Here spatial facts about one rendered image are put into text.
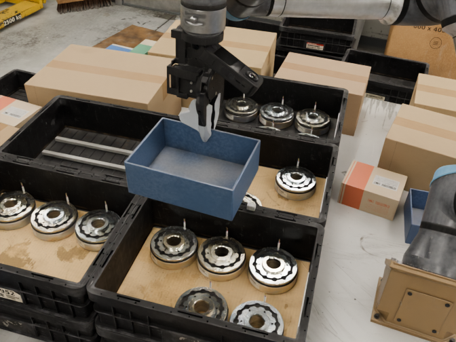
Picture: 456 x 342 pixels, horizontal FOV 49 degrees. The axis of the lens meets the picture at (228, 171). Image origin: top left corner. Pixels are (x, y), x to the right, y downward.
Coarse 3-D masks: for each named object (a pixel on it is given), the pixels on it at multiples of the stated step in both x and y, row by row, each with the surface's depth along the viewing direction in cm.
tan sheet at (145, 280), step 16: (144, 256) 109; (128, 272) 105; (144, 272) 105; (160, 272) 105; (176, 272) 106; (192, 272) 106; (304, 272) 107; (128, 288) 102; (144, 288) 102; (160, 288) 102; (176, 288) 102; (224, 288) 103; (240, 288) 103; (304, 288) 103; (272, 304) 100; (288, 304) 100; (288, 320) 97; (288, 336) 94
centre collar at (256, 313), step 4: (248, 312) 94; (252, 312) 94; (256, 312) 94; (260, 312) 94; (248, 316) 93; (252, 316) 94; (260, 316) 94; (264, 316) 93; (244, 320) 92; (248, 320) 93; (264, 320) 93; (268, 320) 93; (244, 324) 92; (248, 324) 92; (264, 324) 92; (268, 324) 92; (256, 328) 91; (260, 328) 91; (264, 328) 91; (268, 328) 92
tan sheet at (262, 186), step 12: (264, 168) 134; (252, 180) 130; (264, 180) 130; (324, 180) 131; (252, 192) 126; (264, 192) 127; (276, 192) 127; (264, 204) 123; (276, 204) 123; (288, 204) 123; (300, 204) 123; (312, 204) 124; (312, 216) 120
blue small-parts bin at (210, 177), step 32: (160, 128) 96; (192, 128) 95; (128, 160) 86; (160, 160) 96; (192, 160) 97; (224, 160) 97; (256, 160) 92; (160, 192) 87; (192, 192) 84; (224, 192) 81
